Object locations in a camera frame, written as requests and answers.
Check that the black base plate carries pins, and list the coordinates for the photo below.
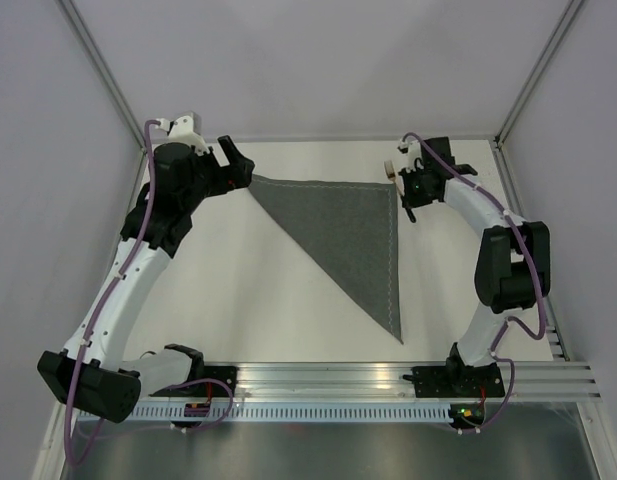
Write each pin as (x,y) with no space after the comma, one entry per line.
(208,390)
(440,382)

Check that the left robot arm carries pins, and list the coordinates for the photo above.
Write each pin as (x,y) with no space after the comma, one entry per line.
(89,372)

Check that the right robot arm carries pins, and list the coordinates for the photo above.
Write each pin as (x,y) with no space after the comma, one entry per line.
(512,274)

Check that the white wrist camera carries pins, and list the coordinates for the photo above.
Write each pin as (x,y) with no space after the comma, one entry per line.
(411,151)
(186,130)

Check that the aluminium cage frame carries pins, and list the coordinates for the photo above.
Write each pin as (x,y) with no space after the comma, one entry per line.
(322,90)

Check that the grey cloth napkin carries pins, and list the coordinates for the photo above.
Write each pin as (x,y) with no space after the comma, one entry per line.
(350,230)

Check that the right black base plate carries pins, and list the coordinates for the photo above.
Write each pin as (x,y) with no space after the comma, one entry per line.
(440,382)

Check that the gold fork black handle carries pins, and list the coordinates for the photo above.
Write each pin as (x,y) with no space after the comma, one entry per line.
(391,175)

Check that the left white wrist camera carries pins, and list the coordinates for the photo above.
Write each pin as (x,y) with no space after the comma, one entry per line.
(186,130)

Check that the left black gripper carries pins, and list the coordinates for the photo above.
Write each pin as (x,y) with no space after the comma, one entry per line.
(238,174)

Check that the white slotted cable duct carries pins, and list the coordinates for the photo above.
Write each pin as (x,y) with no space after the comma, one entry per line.
(297,412)

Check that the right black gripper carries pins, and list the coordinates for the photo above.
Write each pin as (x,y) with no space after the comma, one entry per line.
(411,199)

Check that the aluminium front rail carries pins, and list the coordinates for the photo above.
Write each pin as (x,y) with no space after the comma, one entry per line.
(383,381)

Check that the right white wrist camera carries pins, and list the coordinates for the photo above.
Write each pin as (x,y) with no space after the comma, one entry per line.
(411,151)

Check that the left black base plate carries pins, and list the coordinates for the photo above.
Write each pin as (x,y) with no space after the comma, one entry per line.
(208,390)

